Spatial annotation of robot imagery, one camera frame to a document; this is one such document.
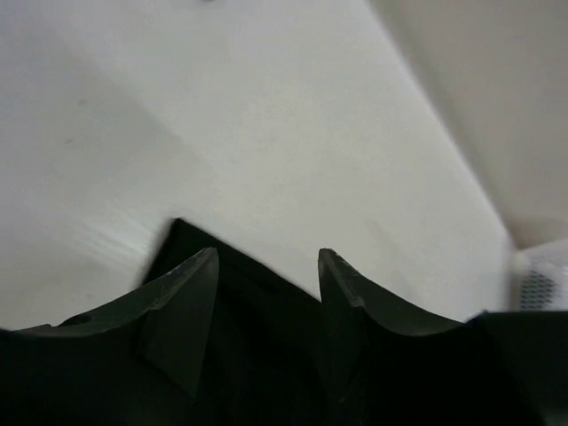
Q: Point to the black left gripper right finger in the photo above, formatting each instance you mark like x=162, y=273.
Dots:
x=394, y=363

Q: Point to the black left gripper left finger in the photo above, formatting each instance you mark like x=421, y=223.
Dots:
x=134, y=361

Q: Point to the black tank top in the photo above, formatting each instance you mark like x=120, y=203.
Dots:
x=266, y=360

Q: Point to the white plastic laundry basket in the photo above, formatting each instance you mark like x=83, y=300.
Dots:
x=538, y=278

